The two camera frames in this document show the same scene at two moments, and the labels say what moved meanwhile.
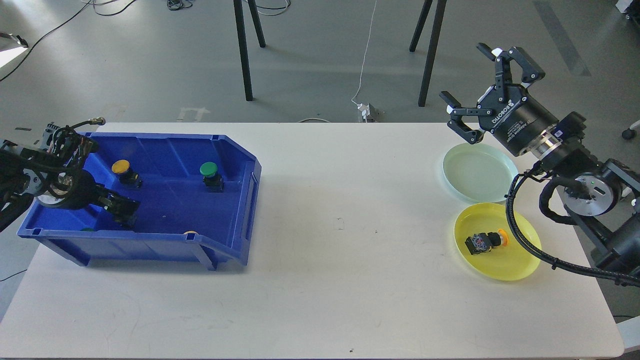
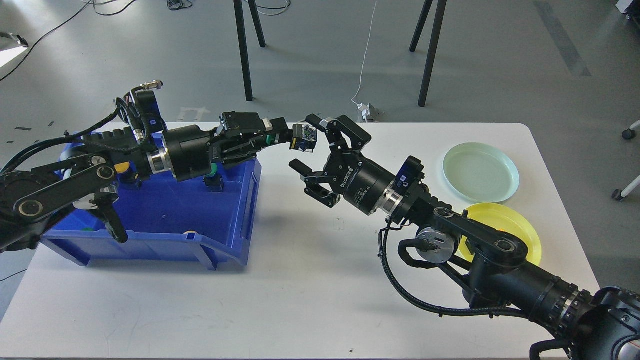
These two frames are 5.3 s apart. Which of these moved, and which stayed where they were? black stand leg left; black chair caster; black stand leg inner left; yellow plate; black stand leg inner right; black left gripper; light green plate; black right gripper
Moved: black right gripper; black left gripper
Stayed: yellow plate; black stand leg inner right; light green plate; black chair caster; black stand leg left; black stand leg inner left
